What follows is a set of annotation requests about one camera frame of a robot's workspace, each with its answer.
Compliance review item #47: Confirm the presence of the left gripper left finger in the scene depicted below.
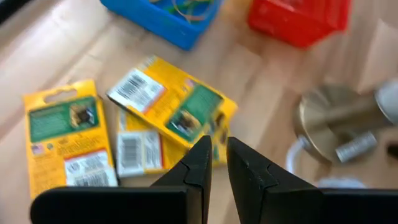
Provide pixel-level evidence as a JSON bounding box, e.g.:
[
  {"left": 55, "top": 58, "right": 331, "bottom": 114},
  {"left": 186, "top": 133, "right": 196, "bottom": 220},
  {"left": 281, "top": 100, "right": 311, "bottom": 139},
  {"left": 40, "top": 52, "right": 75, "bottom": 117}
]
[{"left": 29, "top": 135, "right": 213, "bottom": 224}]

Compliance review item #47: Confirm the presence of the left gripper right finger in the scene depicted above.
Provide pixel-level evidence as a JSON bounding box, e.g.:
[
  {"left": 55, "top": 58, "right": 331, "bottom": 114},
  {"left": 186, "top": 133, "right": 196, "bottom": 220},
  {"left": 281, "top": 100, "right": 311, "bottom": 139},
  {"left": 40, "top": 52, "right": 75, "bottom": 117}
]
[{"left": 226, "top": 137, "right": 398, "bottom": 224}]

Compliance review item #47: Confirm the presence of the yellow crayon box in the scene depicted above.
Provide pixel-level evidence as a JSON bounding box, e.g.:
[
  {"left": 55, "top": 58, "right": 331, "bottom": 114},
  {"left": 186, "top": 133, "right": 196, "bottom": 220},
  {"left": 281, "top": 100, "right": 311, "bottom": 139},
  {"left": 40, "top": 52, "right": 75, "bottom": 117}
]
[
  {"left": 116, "top": 108, "right": 231, "bottom": 178},
  {"left": 105, "top": 55, "right": 239, "bottom": 150},
  {"left": 23, "top": 79, "right": 119, "bottom": 200}
]

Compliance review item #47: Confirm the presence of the teal rubber band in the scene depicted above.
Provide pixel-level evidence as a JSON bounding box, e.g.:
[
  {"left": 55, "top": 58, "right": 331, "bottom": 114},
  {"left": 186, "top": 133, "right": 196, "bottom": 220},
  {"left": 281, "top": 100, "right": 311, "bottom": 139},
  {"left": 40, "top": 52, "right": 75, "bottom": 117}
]
[{"left": 164, "top": 1, "right": 215, "bottom": 15}]

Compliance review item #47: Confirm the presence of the brass lamp with white bulb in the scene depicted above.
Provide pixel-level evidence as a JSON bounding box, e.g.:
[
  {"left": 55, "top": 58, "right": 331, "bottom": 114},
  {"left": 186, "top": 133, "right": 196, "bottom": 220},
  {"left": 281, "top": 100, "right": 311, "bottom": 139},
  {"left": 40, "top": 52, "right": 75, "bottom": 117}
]
[{"left": 294, "top": 77, "right": 398, "bottom": 166}]

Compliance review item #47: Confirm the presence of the blue plastic basket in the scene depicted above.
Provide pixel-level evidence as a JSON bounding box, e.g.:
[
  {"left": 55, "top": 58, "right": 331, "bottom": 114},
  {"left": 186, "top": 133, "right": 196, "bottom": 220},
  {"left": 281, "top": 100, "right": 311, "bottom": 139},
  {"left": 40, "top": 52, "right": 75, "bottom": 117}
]
[{"left": 99, "top": 0, "right": 223, "bottom": 51}]

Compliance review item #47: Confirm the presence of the red plastic basket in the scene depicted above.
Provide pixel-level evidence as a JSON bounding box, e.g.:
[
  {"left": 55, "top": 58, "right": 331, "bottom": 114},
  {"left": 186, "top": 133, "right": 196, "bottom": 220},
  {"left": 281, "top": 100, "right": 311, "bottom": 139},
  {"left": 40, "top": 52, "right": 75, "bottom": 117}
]
[{"left": 248, "top": 0, "right": 352, "bottom": 49}]

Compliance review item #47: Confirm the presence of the white lamp power cord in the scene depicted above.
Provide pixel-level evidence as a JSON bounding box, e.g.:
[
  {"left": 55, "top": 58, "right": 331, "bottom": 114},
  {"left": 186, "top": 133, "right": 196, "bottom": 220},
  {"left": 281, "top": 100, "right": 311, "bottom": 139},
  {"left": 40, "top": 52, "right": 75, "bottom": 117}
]
[{"left": 284, "top": 136, "right": 368, "bottom": 189}]

